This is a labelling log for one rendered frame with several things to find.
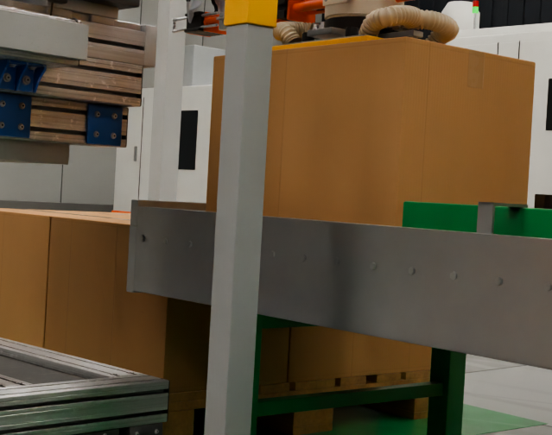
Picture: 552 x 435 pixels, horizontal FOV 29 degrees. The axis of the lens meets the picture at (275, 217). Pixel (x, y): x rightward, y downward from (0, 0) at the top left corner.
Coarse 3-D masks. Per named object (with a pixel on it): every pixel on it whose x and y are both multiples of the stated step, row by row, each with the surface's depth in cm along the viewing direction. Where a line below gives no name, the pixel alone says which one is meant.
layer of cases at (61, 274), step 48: (0, 240) 329; (48, 240) 306; (96, 240) 286; (0, 288) 328; (48, 288) 305; (96, 288) 285; (0, 336) 327; (48, 336) 304; (96, 336) 284; (144, 336) 267; (192, 336) 265; (288, 336) 285; (336, 336) 297; (192, 384) 266
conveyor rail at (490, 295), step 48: (144, 240) 241; (192, 240) 227; (288, 240) 204; (336, 240) 194; (384, 240) 185; (432, 240) 176; (480, 240) 169; (528, 240) 162; (144, 288) 240; (192, 288) 227; (288, 288) 203; (336, 288) 193; (384, 288) 184; (432, 288) 176; (480, 288) 168; (528, 288) 162; (384, 336) 184; (432, 336) 176; (480, 336) 168; (528, 336) 161
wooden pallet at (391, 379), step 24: (288, 384) 286; (312, 384) 292; (336, 384) 300; (360, 384) 304; (384, 384) 310; (168, 408) 262; (192, 408) 266; (384, 408) 328; (408, 408) 320; (168, 432) 262; (192, 432) 267; (288, 432) 290; (312, 432) 293
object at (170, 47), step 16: (160, 0) 621; (176, 0) 616; (160, 16) 620; (176, 16) 617; (160, 32) 620; (160, 48) 619; (176, 48) 618; (160, 64) 619; (176, 64) 618; (160, 80) 618; (176, 80) 619; (160, 96) 618; (176, 96) 619; (160, 112) 617; (176, 112) 620; (160, 128) 617; (176, 128) 621; (160, 144) 616; (176, 144) 621; (160, 160) 616; (176, 160) 622; (160, 176) 615; (176, 176) 622; (160, 192) 616; (176, 192) 623
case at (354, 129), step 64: (320, 64) 220; (384, 64) 206; (448, 64) 210; (512, 64) 223; (320, 128) 220; (384, 128) 206; (448, 128) 211; (512, 128) 224; (320, 192) 219; (384, 192) 205; (448, 192) 212; (512, 192) 225
